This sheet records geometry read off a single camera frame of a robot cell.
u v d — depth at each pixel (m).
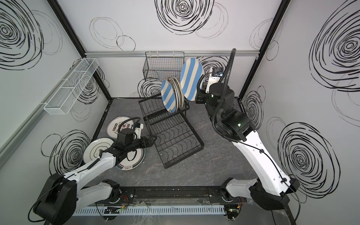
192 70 0.64
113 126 1.01
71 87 0.72
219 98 0.36
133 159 0.71
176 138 0.94
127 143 0.66
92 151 0.89
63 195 0.40
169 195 0.75
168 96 0.82
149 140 0.75
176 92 0.74
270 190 0.36
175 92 0.74
